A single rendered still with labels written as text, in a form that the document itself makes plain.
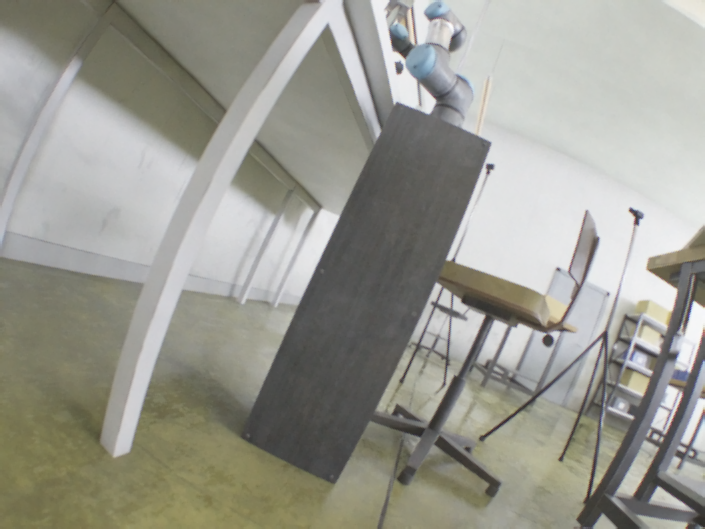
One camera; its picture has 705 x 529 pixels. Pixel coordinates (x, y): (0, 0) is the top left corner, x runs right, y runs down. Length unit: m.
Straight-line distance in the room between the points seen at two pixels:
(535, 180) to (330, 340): 6.12
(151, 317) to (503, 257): 5.81
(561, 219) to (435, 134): 5.83
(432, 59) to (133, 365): 0.87
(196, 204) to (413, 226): 0.44
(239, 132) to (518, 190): 6.12
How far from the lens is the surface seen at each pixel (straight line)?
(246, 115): 0.51
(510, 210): 6.30
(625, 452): 1.22
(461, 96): 0.96
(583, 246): 1.09
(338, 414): 0.76
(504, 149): 6.75
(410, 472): 0.98
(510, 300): 1.01
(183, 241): 0.49
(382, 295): 0.71
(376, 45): 0.75
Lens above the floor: 0.43
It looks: 3 degrees up
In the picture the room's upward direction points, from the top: 25 degrees clockwise
